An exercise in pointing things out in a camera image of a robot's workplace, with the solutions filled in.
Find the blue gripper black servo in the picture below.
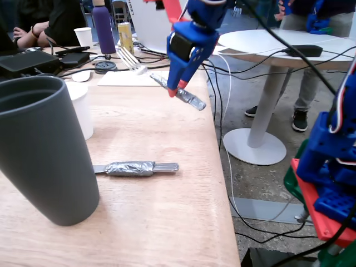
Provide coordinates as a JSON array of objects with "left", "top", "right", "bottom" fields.
[{"left": 166, "top": 21, "right": 220, "bottom": 98}]

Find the fork with taped handle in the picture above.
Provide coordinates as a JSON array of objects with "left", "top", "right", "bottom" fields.
[{"left": 116, "top": 46, "right": 207, "bottom": 111}]

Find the hand of person in black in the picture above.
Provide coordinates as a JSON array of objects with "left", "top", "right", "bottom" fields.
[{"left": 12, "top": 26, "right": 34, "bottom": 40}]

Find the white laptop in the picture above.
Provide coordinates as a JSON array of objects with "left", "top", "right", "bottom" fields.
[{"left": 129, "top": 0, "right": 229, "bottom": 61}]

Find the white flat pad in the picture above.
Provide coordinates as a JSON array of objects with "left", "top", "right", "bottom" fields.
[{"left": 97, "top": 71, "right": 171, "bottom": 87}]

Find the yellow drink can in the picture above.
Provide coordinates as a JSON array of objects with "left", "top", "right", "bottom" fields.
[{"left": 117, "top": 22, "right": 135, "bottom": 56}]

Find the black round lid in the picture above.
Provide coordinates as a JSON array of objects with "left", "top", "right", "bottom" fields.
[{"left": 95, "top": 61, "right": 118, "bottom": 75}]

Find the purple metal bottle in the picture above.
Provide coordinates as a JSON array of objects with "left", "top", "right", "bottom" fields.
[{"left": 92, "top": 0, "right": 117, "bottom": 55}]

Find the white computer mouse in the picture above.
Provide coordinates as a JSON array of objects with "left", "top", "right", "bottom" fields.
[{"left": 72, "top": 70, "right": 92, "bottom": 83}]

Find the white paper cup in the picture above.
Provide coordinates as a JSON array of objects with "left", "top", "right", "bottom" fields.
[{"left": 73, "top": 27, "right": 94, "bottom": 50}]

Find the white plastic cup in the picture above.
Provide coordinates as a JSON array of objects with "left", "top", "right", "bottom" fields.
[{"left": 66, "top": 81, "right": 95, "bottom": 141}]

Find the flat black power brick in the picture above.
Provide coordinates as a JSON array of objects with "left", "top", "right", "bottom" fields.
[{"left": 60, "top": 52, "right": 91, "bottom": 69}]

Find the black power adapter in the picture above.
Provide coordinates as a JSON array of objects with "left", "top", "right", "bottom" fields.
[{"left": 282, "top": 45, "right": 324, "bottom": 58}]

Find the person in black shirt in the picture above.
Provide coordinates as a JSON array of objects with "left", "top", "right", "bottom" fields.
[{"left": 16, "top": 0, "right": 87, "bottom": 48}]

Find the large black box device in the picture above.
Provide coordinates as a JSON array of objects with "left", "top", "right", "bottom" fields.
[{"left": 0, "top": 50, "right": 64, "bottom": 78}]

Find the green table clamp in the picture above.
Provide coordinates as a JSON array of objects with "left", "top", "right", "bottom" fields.
[{"left": 283, "top": 139, "right": 356, "bottom": 267}]

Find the gray plastic cup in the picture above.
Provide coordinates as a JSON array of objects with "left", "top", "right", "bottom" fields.
[{"left": 0, "top": 75, "right": 101, "bottom": 226}]

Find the black bag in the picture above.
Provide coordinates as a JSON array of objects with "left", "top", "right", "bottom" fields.
[{"left": 240, "top": 246, "right": 323, "bottom": 267}]

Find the white cable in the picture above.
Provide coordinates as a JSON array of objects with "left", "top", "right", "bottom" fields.
[{"left": 210, "top": 52, "right": 243, "bottom": 220}]

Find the red camera mount with camera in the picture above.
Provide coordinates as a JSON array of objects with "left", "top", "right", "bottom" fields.
[{"left": 143, "top": 0, "right": 191, "bottom": 25}]

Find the white round pedestal table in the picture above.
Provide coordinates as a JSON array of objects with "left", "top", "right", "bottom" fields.
[{"left": 216, "top": 29, "right": 356, "bottom": 166}]

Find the thick black camera cable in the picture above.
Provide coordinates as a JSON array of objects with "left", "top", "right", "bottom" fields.
[{"left": 241, "top": 0, "right": 338, "bottom": 96}]

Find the thin black cable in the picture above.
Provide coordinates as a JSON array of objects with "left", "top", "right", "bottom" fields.
[{"left": 60, "top": 57, "right": 208, "bottom": 78}]

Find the knife with taped handle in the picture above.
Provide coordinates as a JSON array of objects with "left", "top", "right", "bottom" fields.
[{"left": 93, "top": 160, "right": 180, "bottom": 178}]

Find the bare forearm with orange bracelet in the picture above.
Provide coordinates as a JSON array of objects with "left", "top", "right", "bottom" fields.
[{"left": 29, "top": 21, "right": 52, "bottom": 47}]

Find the gray floor cable cover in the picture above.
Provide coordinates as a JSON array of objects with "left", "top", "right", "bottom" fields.
[{"left": 229, "top": 196, "right": 314, "bottom": 225}]

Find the red robot base plate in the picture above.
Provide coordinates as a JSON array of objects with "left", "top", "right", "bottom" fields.
[{"left": 290, "top": 158, "right": 356, "bottom": 248}]

